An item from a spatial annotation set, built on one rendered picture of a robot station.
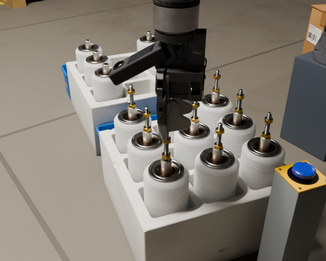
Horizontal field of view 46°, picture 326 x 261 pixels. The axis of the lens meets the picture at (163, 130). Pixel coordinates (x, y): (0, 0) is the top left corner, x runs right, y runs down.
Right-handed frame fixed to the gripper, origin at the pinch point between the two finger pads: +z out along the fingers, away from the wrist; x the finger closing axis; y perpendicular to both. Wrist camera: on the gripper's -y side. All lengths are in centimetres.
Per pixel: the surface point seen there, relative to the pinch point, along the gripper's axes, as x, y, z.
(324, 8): 114, 56, 5
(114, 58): 77, -29, 17
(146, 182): -3.1, -2.9, 10.6
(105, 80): 42.1, -22.9, 10.3
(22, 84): 85, -74, 35
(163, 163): -1.0, 0.3, 7.3
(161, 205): -4.7, 0.3, 15.1
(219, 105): 29.2, 11.4, 9.6
